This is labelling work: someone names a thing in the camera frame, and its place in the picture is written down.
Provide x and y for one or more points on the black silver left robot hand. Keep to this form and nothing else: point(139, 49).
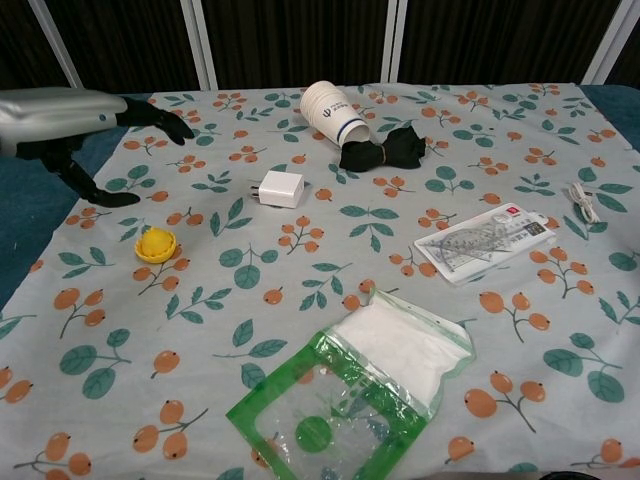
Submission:
point(60, 117)

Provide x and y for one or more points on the yellow flower-shaped cup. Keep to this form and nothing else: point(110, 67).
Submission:
point(155, 245)

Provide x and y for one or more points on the stack of white paper cups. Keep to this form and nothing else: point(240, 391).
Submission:
point(332, 112)

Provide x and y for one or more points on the floral printed tablecloth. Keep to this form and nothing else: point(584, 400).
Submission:
point(320, 300)

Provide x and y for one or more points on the black folded socks bundle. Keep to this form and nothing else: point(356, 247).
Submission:
point(382, 152)

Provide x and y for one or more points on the green zip bag white powder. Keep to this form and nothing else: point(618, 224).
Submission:
point(360, 385)

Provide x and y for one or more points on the packaged clear ruler set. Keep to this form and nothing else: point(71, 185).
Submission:
point(487, 241)

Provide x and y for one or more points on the white metal partition frame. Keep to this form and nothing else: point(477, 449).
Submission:
point(210, 45)

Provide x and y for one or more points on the white USB wall charger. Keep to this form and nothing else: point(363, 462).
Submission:
point(280, 189)

